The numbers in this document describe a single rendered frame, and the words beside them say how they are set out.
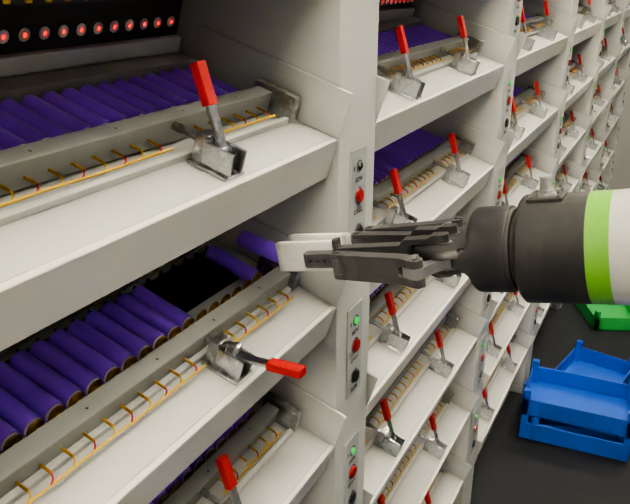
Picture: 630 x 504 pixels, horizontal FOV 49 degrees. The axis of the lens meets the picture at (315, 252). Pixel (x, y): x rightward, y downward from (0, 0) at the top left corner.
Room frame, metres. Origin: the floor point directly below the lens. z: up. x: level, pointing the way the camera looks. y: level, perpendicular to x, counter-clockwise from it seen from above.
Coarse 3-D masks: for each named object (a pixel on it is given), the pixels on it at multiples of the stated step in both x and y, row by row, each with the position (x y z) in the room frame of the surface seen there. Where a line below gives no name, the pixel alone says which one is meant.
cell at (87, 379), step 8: (40, 344) 0.51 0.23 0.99; (48, 344) 0.51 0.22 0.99; (32, 352) 0.51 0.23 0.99; (40, 352) 0.50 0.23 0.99; (48, 352) 0.50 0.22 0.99; (56, 352) 0.50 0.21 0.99; (40, 360) 0.50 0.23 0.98; (48, 360) 0.50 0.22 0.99; (56, 360) 0.50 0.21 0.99; (64, 360) 0.50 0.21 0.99; (72, 360) 0.50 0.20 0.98; (56, 368) 0.49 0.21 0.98; (64, 368) 0.49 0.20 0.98; (72, 368) 0.49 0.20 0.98; (80, 368) 0.49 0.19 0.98; (64, 376) 0.49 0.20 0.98; (72, 376) 0.49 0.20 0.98; (80, 376) 0.49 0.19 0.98; (88, 376) 0.49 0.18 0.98; (96, 376) 0.49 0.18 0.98; (80, 384) 0.48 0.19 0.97; (88, 384) 0.48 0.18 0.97
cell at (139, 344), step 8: (96, 312) 0.57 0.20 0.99; (88, 320) 0.56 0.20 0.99; (96, 320) 0.56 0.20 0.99; (104, 320) 0.56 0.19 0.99; (112, 320) 0.56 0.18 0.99; (96, 328) 0.55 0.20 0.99; (104, 328) 0.55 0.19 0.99; (112, 328) 0.55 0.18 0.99; (120, 328) 0.55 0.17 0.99; (112, 336) 0.55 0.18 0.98; (120, 336) 0.55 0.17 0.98; (128, 336) 0.55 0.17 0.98; (136, 336) 0.55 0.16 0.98; (120, 344) 0.54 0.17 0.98; (128, 344) 0.54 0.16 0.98; (136, 344) 0.54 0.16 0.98; (144, 344) 0.54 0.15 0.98; (136, 352) 0.53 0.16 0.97
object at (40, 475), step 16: (288, 288) 0.71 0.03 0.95; (272, 304) 0.67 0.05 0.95; (176, 368) 0.54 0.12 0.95; (144, 400) 0.49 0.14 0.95; (112, 416) 0.47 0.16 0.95; (96, 432) 0.45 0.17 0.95; (80, 448) 0.43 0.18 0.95; (48, 464) 0.41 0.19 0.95; (32, 480) 0.39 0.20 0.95; (16, 496) 0.38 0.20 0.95
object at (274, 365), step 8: (240, 344) 0.56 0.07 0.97; (232, 352) 0.55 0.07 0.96; (240, 352) 0.56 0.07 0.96; (240, 360) 0.55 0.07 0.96; (248, 360) 0.54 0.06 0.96; (256, 360) 0.54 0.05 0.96; (264, 360) 0.54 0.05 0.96; (272, 360) 0.54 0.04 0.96; (280, 360) 0.54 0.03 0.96; (272, 368) 0.53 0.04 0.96; (280, 368) 0.53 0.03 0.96; (288, 368) 0.52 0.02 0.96; (296, 368) 0.52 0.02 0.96; (304, 368) 0.53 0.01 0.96; (296, 376) 0.52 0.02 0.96
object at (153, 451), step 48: (336, 288) 0.71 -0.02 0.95; (48, 336) 0.55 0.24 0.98; (240, 336) 0.61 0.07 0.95; (288, 336) 0.63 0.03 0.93; (192, 384) 0.53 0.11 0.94; (240, 384) 0.55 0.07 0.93; (144, 432) 0.46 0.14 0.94; (192, 432) 0.48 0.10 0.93; (48, 480) 0.40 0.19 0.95; (96, 480) 0.41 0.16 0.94; (144, 480) 0.42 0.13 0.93
